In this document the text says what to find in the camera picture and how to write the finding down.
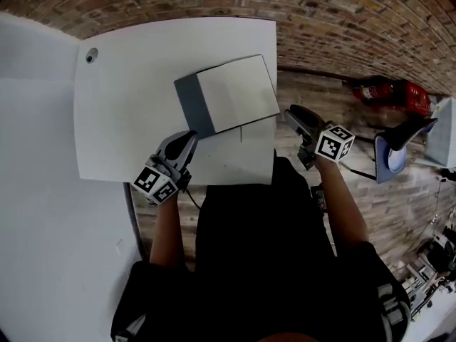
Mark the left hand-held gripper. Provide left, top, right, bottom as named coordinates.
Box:
left=130, top=130, right=199, bottom=206

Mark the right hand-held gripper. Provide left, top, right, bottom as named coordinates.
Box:
left=284, top=105, right=356, bottom=171

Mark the grey white box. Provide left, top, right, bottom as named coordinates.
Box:
left=173, top=53, right=281, bottom=140

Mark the person's left forearm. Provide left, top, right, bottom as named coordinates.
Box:
left=148, top=194, right=187, bottom=271

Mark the person's right forearm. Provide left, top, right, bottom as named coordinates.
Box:
left=316, top=158, right=370, bottom=260

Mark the small black device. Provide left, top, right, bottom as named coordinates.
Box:
left=310, top=185, right=329, bottom=214

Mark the blue padded chair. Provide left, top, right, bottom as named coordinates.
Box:
left=373, top=118, right=440, bottom=185

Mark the white round plate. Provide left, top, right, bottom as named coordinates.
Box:
left=387, top=146, right=408, bottom=174

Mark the person's black clothing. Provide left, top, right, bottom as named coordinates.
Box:
left=110, top=155, right=413, bottom=342

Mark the grey metal equipment stand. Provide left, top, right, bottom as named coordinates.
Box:
left=402, top=222, right=456, bottom=322

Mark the black cable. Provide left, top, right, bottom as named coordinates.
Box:
left=184, top=187, right=201, bottom=210

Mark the grey shoulder strap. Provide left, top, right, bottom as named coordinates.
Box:
left=376, top=283, right=411, bottom=342
left=113, top=313, right=147, bottom=342

